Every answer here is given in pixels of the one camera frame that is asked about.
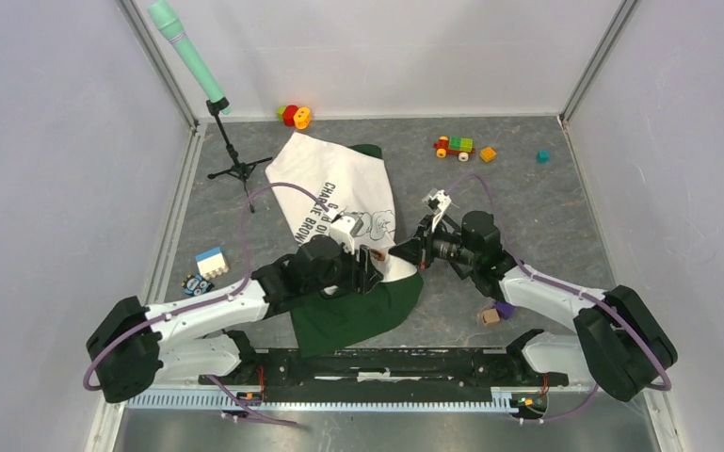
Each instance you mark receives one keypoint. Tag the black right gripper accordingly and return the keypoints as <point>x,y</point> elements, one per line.
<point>411,250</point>

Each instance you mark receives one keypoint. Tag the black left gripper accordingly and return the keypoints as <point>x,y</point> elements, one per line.
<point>363,273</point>

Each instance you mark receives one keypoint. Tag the white and green t-shirt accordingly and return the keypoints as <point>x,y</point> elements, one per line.
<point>309,172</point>

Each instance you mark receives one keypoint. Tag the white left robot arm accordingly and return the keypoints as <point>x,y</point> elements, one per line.
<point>138,345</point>

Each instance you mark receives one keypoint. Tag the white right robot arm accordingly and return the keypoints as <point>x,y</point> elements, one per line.
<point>613,339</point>

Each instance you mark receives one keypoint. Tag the wooden letter cube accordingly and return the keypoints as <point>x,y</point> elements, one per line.
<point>489,317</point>

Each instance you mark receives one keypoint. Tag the purple toy brick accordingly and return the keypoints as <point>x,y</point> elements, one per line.
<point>504,309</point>

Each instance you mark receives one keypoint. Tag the colourful toy brick train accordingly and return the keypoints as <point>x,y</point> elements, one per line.
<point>460,147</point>

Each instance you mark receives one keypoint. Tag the orange toy brick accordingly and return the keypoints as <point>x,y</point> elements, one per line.
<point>487,154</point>

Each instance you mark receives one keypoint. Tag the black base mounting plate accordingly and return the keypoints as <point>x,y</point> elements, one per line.
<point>357,375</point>

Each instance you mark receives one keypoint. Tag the blue and white toy brick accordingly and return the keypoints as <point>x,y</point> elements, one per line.
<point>211,263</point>

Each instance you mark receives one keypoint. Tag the teal small cube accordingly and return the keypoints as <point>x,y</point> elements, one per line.
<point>542,156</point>

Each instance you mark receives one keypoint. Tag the black tripod stand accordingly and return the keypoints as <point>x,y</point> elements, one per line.
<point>239,170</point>

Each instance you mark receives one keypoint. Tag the blue owl badge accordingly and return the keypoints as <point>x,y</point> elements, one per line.
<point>195,285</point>

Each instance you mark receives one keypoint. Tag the red orange stacking rings toy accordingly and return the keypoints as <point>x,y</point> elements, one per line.
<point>295,116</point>

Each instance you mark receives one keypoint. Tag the mint green microphone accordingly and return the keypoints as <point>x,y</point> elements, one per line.
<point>170,26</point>

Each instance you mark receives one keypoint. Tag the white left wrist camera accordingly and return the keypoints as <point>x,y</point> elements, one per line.
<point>347,230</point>

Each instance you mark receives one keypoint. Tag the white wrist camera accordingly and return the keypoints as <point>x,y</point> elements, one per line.
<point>438,201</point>
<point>347,230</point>

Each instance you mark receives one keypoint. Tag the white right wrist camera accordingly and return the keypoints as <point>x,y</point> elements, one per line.
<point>438,201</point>

